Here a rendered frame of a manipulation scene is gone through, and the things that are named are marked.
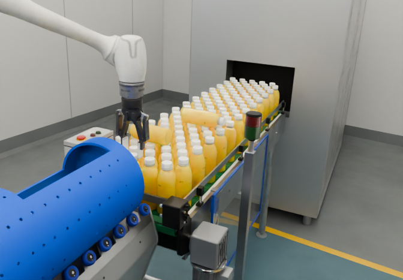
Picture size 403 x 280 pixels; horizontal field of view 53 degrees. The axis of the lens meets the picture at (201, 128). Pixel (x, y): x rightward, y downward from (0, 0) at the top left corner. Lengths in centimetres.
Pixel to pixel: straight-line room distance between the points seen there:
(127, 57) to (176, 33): 475
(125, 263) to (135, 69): 64
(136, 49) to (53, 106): 353
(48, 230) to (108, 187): 23
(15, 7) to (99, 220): 68
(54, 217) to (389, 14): 451
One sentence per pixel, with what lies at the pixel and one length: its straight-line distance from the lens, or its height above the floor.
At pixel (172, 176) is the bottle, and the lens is 147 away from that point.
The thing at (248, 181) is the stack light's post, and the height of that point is 97.
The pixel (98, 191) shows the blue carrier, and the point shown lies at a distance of 116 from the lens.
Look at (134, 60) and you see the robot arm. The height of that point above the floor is 147.
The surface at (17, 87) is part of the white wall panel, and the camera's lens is 454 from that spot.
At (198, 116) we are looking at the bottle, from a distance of 183.
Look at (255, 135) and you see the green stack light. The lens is 156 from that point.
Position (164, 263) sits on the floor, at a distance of 277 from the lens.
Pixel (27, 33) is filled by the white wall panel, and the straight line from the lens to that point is 455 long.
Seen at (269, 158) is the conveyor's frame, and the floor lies 63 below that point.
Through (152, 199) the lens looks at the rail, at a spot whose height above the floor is 96.
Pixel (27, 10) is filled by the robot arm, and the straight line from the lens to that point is 138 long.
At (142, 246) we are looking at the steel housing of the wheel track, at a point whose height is 86.
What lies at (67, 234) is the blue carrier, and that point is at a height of 112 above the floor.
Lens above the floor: 171
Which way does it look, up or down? 20 degrees down
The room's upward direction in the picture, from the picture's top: 3 degrees clockwise
